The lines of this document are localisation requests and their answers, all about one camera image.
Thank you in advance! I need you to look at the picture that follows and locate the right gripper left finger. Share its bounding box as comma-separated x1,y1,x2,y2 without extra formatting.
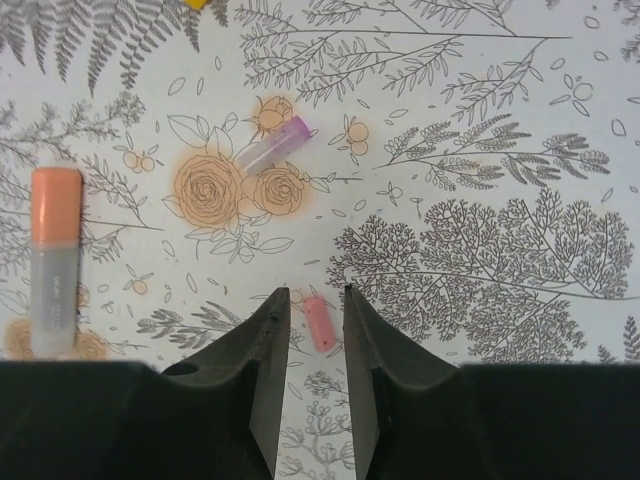
162,287,291,479

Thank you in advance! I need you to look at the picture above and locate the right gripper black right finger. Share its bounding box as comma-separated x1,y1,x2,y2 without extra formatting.
343,285,462,479

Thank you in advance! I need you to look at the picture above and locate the pink pen cap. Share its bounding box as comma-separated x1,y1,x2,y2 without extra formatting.
303,296,335,353

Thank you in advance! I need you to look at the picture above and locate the grey orange highlighter pen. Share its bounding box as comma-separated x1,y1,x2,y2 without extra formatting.
29,241,79,358

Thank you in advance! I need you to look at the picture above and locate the orange pen cap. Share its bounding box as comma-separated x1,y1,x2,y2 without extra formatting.
31,167,83,249

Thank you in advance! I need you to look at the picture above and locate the floral tablecloth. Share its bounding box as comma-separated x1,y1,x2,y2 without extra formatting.
1,1,639,479

